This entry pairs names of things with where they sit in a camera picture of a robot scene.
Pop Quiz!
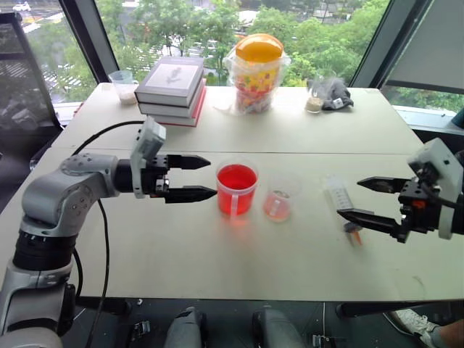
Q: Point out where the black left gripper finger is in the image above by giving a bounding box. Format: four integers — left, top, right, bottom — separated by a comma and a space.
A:
166, 154, 212, 171
164, 185, 218, 204

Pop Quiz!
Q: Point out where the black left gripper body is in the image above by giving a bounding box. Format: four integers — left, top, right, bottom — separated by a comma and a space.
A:
142, 154, 171, 199

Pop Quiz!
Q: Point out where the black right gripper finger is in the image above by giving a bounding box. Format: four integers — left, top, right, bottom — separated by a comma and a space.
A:
336, 208, 410, 244
357, 176, 415, 194

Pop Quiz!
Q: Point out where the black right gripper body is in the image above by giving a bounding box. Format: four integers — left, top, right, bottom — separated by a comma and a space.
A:
397, 177, 442, 233

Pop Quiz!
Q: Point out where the cup of red liquid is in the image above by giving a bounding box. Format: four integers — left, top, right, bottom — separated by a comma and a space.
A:
215, 158, 260, 219

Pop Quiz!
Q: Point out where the clear plastic syringe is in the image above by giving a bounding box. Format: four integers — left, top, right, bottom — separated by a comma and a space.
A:
323, 174, 364, 248

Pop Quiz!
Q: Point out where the plastic cup with white powder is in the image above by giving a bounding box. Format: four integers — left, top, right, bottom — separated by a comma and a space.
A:
108, 70, 140, 107

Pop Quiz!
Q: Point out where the small beaker pink liquid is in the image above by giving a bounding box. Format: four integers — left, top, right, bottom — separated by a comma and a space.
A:
262, 175, 303, 223

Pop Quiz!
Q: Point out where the red cover book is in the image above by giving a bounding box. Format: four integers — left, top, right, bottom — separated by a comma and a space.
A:
146, 86, 208, 128

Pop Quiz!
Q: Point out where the dark book with white pages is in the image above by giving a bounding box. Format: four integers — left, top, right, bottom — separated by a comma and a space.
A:
137, 77, 207, 119

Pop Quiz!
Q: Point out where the grey hardcover book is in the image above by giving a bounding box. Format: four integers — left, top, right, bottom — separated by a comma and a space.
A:
134, 55, 206, 108

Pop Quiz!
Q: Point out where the black table leg bar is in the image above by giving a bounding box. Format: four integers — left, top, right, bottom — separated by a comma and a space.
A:
336, 302, 403, 320

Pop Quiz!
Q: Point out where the dark grey cloth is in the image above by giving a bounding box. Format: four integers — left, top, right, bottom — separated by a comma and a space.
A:
320, 77, 355, 111

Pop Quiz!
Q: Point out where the small glass with beige grains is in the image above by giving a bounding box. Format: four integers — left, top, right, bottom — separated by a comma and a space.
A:
304, 77, 326, 115

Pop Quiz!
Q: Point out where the candy jar with orange lid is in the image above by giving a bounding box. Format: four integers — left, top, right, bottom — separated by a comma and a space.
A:
213, 33, 292, 116

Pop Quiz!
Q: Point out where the white sneaker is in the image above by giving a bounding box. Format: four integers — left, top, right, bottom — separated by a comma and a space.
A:
392, 308, 442, 346

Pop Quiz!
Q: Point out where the grey rounded robot leg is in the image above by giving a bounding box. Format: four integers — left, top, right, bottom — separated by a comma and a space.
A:
252, 307, 306, 348
164, 307, 208, 348

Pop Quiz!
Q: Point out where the grey roller blind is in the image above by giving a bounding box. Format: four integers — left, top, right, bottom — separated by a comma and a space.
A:
383, 0, 464, 96

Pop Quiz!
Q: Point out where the black metal rack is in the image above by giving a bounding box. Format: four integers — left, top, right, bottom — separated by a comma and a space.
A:
0, 12, 62, 137

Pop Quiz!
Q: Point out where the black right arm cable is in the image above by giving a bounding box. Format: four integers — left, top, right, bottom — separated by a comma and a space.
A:
419, 180, 464, 210

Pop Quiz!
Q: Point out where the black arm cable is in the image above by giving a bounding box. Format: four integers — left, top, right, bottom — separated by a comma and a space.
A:
419, 180, 464, 210
71, 120, 146, 348

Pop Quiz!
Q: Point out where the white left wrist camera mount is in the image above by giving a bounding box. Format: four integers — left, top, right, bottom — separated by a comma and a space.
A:
129, 116, 167, 199

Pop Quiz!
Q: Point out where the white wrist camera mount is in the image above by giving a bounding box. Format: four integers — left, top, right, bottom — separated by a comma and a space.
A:
406, 137, 459, 241
129, 116, 167, 199

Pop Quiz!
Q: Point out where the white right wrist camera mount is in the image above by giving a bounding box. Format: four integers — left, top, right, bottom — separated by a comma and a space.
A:
406, 137, 459, 241

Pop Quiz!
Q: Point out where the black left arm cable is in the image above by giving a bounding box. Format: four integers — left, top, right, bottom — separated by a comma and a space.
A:
71, 120, 146, 348

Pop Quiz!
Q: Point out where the dark window frame pillar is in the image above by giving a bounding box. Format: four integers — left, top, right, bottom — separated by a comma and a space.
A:
349, 0, 433, 88
59, 0, 121, 85

